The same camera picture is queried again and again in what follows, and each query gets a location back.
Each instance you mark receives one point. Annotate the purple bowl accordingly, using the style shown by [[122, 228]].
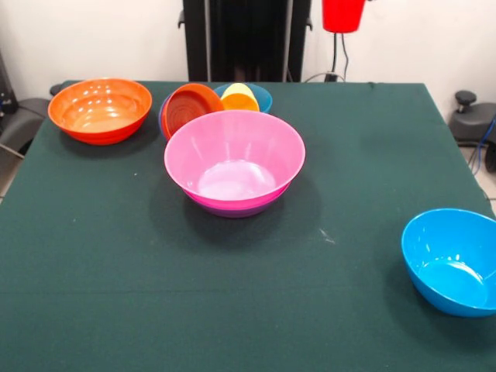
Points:
[[236, 212]]

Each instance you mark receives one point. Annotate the large pink bowl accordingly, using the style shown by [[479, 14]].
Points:
[[232, 155]]

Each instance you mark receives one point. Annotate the yellow cup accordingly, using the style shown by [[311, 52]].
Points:
[[240, 100]]

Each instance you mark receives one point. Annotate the small light blue bowl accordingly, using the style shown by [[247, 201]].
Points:
[[265, 100]]

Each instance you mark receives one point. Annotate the small orange bowl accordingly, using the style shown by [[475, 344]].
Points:
[[190, 104]]

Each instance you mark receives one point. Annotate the small dark blue bowl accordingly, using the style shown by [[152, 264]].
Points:
[[162, 116]]

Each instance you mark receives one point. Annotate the red cup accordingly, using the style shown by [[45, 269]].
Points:
[[343, 15]]

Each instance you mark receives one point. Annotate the dark green table cloth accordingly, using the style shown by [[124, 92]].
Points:
[[248, 271]]

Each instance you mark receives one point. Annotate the large orange bowl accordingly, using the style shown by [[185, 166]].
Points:
[[97, 112]]

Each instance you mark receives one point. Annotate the large light blue bowl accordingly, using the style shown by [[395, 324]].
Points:
[[445, 263]]

